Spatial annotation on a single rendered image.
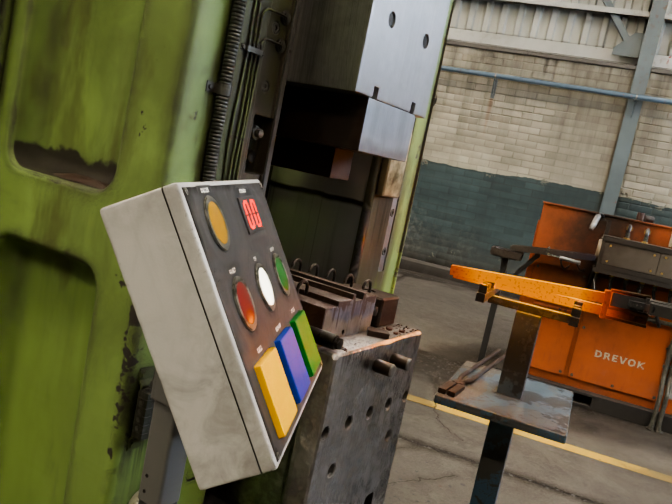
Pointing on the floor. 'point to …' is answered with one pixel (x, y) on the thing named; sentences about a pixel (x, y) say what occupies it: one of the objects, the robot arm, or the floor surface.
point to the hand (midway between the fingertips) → (627, 301)
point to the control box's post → (162, 460)
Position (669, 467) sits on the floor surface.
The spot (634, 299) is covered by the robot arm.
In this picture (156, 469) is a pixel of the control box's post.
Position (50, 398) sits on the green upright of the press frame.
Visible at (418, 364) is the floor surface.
